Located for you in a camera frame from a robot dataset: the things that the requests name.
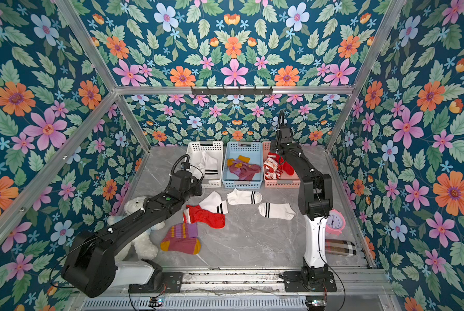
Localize plaid beige pouch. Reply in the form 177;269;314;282
325;239;357;257

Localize purple striped sock bottom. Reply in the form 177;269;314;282
229;162;261;181

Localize light blue plastic basket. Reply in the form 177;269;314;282
222;141;263;190

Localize white sock black stripes left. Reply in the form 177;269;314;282
199;191;228;215

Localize white crew sock black stripes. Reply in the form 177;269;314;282
198;151;219;179

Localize purple striped sock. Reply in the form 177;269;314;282
229;162;261;181
227;155;251;176
160;223;202;255

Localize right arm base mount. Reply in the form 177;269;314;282
279;265;337;293

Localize black hook rail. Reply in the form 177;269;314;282
191;86;273;96

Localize red white striped santa sock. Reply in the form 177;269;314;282
263;153;282;180

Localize pink plastic basket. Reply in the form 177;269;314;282
262;141;300;188

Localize white teddy bear blue sweater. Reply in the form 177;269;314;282
108;196;165;261

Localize white plastic basket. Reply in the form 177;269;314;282
186;141;224;188

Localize plain red sock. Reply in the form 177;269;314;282
276;155;295;176

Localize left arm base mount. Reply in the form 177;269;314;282
129;272;184;294

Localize pink alarm clock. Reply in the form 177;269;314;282
325;209;346;236

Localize white sock far right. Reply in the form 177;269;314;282
259;202;296;220

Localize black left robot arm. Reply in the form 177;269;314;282
61;171;202;298

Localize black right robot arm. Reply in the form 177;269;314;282
271;123;333;270

